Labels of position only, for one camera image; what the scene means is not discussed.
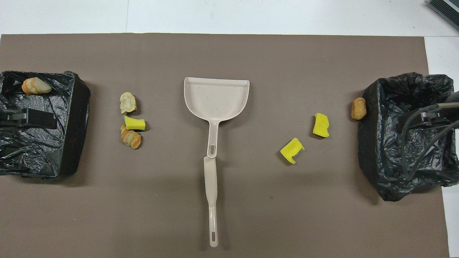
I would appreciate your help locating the black ribbed object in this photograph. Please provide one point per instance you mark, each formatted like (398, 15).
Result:
(446, 10)

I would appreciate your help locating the orange croissant piece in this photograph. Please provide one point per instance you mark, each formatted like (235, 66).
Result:
(131, 139)

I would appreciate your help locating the beige plastic dustpan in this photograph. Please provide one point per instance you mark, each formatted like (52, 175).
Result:
(215, 96)

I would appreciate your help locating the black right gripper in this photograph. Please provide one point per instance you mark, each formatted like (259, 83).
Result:
(444, 113)

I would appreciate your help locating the pale bread chunk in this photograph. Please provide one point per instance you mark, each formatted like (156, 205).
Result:
(127, 102)

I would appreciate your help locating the brown table mat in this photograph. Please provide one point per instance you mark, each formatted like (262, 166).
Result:
(229, 53)

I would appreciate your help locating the yellow sponge piece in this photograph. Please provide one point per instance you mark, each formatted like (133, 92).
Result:
(135, 124)
(321, 125)
(289, 151)

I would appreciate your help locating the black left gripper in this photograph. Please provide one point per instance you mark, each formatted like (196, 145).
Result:
(12, 117)

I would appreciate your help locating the brown bread nugget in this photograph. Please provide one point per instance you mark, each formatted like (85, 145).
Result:
(358, 108)

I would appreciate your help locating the beige hand brush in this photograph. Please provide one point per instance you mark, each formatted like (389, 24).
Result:
(211, 179)

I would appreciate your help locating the orange white bread slice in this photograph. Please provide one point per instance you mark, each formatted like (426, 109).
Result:
(36, 86)

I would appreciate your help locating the black bag-lined bin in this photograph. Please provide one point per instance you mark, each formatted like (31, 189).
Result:
(77, 118)
(376, 143)

